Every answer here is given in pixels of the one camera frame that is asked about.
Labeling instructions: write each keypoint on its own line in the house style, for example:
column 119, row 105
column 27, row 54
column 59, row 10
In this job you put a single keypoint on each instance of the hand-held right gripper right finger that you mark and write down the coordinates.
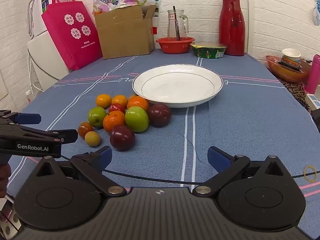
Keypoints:
column 217, row 158

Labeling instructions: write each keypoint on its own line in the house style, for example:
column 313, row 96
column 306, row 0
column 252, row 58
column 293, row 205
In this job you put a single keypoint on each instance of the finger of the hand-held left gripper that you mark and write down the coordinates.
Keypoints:
column 65, row 135
column 28, row 119

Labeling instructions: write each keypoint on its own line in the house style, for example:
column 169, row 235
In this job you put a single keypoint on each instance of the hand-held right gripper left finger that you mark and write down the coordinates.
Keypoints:
column 105, row 156

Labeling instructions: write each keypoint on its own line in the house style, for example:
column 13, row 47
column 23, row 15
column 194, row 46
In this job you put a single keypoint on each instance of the small red-brown fruit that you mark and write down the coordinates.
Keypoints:
column 85, row 129

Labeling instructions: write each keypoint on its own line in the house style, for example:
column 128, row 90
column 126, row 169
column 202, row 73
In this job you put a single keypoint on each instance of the small yellowish fruit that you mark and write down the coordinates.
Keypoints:
column 92, row 138

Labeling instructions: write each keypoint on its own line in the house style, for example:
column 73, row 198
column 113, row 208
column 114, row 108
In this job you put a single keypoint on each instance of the dark red plum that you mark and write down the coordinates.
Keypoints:
column 122, row 137
column 159, row 115

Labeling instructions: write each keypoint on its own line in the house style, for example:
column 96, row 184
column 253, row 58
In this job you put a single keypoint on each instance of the orange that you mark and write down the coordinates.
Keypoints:
column 119, row 100
column 103, row 100
column 113, row 121
column 137, row 102

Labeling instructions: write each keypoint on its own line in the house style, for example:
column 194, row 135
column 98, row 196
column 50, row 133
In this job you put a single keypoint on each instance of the green apple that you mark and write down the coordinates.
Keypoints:
column 97, row 116
column 136, row 118

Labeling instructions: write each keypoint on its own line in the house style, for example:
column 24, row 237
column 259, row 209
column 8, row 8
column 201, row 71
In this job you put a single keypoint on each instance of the small red apple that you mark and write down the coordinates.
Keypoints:
column 116, row 107

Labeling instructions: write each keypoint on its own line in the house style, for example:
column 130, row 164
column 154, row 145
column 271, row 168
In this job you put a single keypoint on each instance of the white ceramic plate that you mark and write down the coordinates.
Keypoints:
column 177, row 87

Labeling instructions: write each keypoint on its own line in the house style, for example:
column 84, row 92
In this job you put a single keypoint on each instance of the person's left hand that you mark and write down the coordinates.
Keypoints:
column 5, row 180

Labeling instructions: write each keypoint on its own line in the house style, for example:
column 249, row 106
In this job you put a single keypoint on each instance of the blue striped tablecloth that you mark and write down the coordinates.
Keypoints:
column 237, row 125

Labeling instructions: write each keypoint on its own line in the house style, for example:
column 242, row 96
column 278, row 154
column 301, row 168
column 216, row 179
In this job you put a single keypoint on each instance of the white refrigerator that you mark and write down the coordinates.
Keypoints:
column 45, row 60

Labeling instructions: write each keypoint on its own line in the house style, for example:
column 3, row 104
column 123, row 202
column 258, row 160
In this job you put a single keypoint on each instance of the yellow rubber band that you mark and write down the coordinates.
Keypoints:
column 304, row 172

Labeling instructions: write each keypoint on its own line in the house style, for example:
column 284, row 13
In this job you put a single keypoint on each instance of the pink tote bag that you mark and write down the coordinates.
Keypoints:
column 72, row 30

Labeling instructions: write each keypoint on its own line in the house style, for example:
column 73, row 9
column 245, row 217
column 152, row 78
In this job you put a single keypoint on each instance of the patterned cloth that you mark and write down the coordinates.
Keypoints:
column 295, row 92

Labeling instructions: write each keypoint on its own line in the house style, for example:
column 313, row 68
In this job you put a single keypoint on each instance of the green instant noodle bowl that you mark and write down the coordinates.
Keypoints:
column 207, row 52

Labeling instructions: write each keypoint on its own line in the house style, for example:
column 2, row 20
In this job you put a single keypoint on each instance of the white appliance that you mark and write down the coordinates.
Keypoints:
column 40, row 7

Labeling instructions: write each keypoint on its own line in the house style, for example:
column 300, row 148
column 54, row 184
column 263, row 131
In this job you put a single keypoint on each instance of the cardboard box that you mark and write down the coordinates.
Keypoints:
column 122, row 35

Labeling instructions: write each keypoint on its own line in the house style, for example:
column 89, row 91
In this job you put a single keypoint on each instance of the stacked dark bowls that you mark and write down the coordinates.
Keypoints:
column 290, row 64

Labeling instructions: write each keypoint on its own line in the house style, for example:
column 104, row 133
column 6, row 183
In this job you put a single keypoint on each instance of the red plastic basin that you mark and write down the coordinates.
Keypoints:
column 175, row 47

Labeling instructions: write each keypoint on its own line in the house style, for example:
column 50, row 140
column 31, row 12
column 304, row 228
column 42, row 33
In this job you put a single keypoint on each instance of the pink bottle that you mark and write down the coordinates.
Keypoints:
column 313, row 75

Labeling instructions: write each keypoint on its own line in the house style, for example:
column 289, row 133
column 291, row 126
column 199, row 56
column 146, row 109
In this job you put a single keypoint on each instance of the red thermos jug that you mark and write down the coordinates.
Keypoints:
column 231, row 25

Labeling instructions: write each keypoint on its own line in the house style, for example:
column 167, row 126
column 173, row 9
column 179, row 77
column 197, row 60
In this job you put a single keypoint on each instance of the glass pitcher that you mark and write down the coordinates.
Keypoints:
column 172, row 28

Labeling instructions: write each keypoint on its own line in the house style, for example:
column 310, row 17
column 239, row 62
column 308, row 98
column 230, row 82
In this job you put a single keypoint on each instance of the dark stick in pitcher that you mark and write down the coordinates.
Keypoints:
column 176, row 22

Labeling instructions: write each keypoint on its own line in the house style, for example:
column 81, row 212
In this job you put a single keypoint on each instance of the floral cloth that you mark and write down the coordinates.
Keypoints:
column 120, row 1

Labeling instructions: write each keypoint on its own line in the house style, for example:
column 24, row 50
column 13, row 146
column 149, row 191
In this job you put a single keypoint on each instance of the large blue paper fan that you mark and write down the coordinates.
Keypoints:
column 317, row 15

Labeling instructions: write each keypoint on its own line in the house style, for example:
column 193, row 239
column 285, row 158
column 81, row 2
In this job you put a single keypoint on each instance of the white wall conduit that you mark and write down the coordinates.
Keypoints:
column 248, row 17

